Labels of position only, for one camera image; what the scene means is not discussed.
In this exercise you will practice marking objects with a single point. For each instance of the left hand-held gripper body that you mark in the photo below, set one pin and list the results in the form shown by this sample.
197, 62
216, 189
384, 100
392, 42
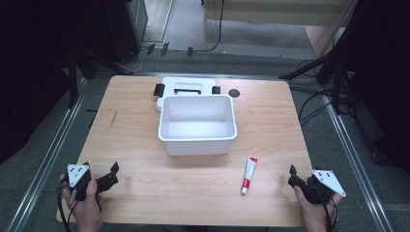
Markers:
77, 175

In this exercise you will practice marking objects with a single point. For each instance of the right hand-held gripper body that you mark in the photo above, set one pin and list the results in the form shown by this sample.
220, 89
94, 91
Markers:
325, 182

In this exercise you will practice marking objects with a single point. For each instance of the person's right hand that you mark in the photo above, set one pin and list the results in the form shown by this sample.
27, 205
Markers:
314, 214

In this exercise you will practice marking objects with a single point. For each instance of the person's left hand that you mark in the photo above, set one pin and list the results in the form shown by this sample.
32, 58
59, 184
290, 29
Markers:
87, 212

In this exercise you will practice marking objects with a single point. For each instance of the white red ointment tube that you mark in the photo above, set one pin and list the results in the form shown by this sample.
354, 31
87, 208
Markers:
248, 175

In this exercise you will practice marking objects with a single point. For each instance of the black metal stand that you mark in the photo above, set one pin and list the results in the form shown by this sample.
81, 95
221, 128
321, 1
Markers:
73, 80
332, 61

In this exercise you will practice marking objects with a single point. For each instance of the white plastic storage box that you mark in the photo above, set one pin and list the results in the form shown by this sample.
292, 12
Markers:
197, 125

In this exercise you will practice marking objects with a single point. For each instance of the black round table grommet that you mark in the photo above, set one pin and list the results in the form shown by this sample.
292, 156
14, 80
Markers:
234, 93

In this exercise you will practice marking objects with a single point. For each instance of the white box lid black latches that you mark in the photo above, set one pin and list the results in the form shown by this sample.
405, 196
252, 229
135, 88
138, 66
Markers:
190, 84

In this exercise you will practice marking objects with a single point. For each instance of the black cabinet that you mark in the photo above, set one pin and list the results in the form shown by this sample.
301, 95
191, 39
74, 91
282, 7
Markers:
124, 29

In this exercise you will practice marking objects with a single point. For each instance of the light wooden furniture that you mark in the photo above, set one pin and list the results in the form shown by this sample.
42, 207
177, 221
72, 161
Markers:
274, 13

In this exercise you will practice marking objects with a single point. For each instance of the metal floor rail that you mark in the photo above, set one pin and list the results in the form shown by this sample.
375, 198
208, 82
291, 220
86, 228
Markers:
354, 161
48, 158

